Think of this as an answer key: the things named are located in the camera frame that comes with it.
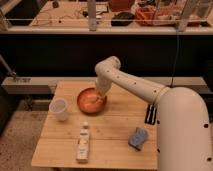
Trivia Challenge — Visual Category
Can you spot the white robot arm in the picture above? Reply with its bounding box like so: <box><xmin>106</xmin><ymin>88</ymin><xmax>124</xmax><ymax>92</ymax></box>
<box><xmin>95</xmin><ymin>56</ymin><xmax>213</xmax><ymax>171</ymax></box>

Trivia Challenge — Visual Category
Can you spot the orange ceramic bowl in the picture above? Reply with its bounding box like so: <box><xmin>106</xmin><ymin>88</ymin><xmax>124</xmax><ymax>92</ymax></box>
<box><xmin>77</xmin><ymin>87</ymin><xmax>107</xmax><ymax>114</ymax></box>

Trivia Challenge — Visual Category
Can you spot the black bowl on bench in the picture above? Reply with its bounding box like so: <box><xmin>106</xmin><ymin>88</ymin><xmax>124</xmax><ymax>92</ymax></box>
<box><xmin>111</xmin><ymin>12</ymin><xmax>135</xmax><ymax>26</ymax></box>

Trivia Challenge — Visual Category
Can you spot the clear plastic cup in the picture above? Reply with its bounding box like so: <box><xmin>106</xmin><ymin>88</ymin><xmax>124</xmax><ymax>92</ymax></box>
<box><xmin>49</xmin><ymin>98</ymin><xmax>68</xmax><ymax>121</ymax></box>

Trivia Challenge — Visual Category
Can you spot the black flat tool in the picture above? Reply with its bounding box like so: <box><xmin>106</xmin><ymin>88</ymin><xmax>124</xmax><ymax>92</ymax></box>
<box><xmin>145</xmin><ymin>105</ymin><xmax>157</xmax><ymax>125</ymax></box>

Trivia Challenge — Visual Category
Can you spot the blue sponge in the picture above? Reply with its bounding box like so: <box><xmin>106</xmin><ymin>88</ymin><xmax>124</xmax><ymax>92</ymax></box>
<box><xmin>128</xmin><ymin>127</ymin><xmax>148</xmax><ymax>151</ymax></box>

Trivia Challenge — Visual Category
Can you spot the white squeeze bottle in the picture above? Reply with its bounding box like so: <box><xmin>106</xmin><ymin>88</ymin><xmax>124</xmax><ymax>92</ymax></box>
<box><xmin>76</xmin><ymin>122</ymin><xmax>90</xmax><ymax>163</ymax></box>

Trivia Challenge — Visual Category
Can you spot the orange crate on bench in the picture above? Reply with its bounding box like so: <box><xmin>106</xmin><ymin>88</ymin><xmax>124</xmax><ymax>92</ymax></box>
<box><xmin>135</xmin><ymin>7</ymin><xmax>175</xmax><ymax>26</ymax></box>

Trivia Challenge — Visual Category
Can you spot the white vertical post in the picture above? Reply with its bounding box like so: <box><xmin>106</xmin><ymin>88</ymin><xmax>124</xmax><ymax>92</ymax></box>
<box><xmin>87</xmin><ymin>0</ymin><xmax>97</xmax><ymax>31</ymax></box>

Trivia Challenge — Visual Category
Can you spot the grey metal clamp bracket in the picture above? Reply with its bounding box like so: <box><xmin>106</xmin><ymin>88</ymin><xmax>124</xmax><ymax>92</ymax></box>
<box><xmin>0</xmin><ymin>54</ymin><xmax>32</xmax><ymax>84</ymax></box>

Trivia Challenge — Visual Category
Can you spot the blue hanging cable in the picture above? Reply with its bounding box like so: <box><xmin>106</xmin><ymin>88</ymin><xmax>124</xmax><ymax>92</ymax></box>
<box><xmin>170</xmin><ymin>31</ymin><xmax>180</xmax><ymax>87</ymax></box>

